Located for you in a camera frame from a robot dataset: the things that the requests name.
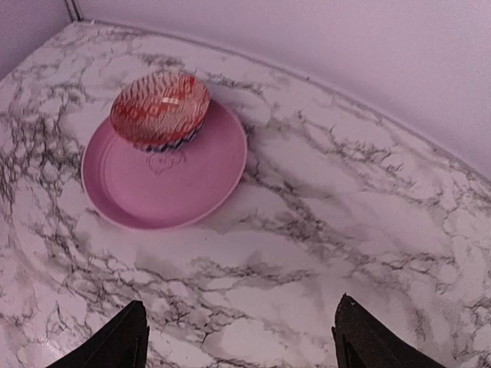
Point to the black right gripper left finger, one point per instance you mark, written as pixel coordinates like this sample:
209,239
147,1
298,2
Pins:
120,343

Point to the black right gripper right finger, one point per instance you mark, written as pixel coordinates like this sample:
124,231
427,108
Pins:
361,340

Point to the pink plate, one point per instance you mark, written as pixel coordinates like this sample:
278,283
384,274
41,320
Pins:
154,191

